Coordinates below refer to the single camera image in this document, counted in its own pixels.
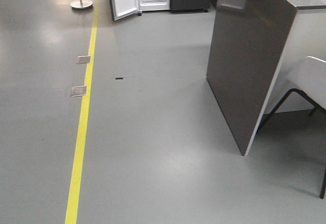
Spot white chair black legs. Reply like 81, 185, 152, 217
253, 57, 325, 199

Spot grey stone kitchen counter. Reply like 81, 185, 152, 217
206, 0, 325, 155

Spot metal stand with round base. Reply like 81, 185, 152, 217
70, 0, 93, 10

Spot metal floor socket plate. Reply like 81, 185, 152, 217
76, 55, 91, 64
69, 86, 87, 97

